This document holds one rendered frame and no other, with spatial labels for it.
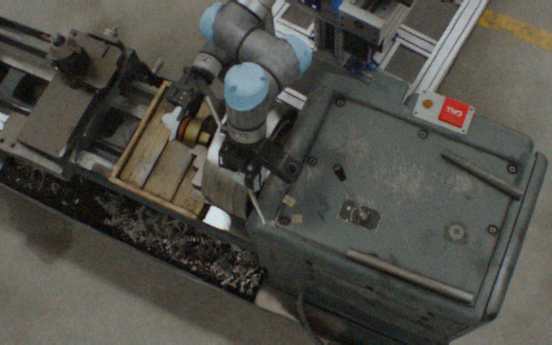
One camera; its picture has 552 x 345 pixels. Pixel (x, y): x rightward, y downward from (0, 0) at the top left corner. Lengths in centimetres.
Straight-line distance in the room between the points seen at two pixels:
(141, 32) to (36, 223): 107
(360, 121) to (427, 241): 32
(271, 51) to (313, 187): 38
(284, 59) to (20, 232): 207
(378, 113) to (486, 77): 161
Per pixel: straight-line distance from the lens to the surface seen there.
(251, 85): 106
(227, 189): 150
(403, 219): 138
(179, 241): 210
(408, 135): 145
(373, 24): 176
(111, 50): 202
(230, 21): 119
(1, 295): 297
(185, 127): 165
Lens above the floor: 257
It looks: 69 degrees down
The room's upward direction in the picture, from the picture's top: 12 degrees counter-clockwise
